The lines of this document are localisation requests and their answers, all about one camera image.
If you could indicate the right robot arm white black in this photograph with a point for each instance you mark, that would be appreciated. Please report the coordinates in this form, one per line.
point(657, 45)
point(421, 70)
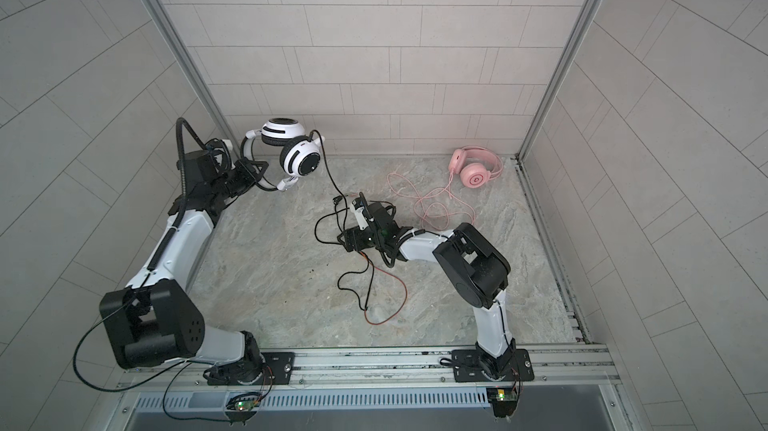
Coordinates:
point(475, 268)

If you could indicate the left circuit board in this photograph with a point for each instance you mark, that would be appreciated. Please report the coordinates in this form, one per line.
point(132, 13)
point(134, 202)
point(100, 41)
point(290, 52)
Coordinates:
point(246, 402)

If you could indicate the pink headphones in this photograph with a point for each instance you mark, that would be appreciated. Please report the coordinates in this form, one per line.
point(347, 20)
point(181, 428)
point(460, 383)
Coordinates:
point(475, 166)

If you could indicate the ventilation grille strip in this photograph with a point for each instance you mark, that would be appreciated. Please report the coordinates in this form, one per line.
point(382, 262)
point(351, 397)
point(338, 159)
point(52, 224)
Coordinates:
point(310, 400)

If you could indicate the aluminium mounting rail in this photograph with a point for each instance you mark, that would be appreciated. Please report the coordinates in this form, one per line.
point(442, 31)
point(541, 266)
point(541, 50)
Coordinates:
point(553, 364)

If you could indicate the white black headphones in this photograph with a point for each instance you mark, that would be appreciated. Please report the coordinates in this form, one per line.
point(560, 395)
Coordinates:
point(300, 152)

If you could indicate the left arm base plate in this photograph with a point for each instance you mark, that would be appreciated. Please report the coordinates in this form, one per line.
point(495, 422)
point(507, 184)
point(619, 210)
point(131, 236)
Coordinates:
point(270, 368)

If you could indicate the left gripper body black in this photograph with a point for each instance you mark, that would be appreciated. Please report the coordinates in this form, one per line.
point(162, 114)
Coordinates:
point(231, 183)

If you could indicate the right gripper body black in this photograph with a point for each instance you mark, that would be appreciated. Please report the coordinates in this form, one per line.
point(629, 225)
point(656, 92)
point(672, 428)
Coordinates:
point(366, 238)

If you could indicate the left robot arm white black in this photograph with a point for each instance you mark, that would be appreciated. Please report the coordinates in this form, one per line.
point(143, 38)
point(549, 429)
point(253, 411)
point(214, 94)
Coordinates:
point(153, 320)

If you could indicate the right circuit board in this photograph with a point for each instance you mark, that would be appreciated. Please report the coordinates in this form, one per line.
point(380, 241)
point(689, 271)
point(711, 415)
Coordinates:
point(503, 401)

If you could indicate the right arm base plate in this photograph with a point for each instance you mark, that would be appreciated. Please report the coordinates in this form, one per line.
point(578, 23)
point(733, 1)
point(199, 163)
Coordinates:
point(475, 365)

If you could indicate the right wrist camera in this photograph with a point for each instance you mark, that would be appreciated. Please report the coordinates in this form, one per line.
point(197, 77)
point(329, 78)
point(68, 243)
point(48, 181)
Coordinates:
point(358, 206)

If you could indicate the circuit board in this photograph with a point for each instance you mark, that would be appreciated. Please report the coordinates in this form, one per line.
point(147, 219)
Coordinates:
point(503, 401)
point(246, 402)

